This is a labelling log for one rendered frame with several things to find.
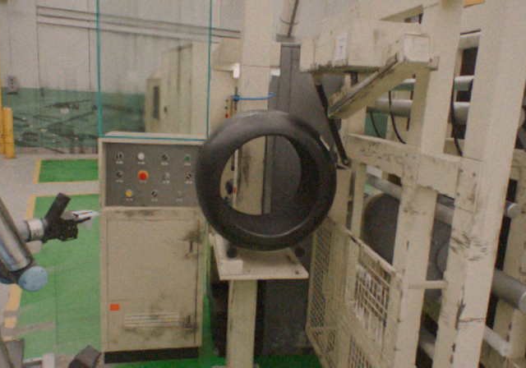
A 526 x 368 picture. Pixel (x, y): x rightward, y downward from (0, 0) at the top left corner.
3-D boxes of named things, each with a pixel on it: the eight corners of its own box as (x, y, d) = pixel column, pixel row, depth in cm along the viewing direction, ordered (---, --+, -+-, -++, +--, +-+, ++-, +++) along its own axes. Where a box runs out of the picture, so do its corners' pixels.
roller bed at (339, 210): (305, 218, 230) (309, 163, 224) (331, 218, 232) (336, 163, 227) (316, 229, 211) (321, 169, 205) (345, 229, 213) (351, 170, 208)
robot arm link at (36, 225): (21, 216, 145) (33, 225, 140) (35, 213, 149) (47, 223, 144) (20, 237, 147) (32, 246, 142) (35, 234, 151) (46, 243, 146)
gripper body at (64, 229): (68, 230, 160) (34, 237, 151) (69, 209, 158) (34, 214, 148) (79, 238, 156) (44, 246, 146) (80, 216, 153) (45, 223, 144)
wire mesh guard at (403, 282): (305, 332, 232) (315, 204, 218) (308, 332, 232) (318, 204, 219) (380, 478, 145) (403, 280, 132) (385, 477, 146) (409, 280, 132)
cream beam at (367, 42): (297, 73, 199) (300, 39, 197) (349, 76, 204) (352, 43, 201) (345, 65, 141) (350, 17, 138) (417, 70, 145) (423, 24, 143)
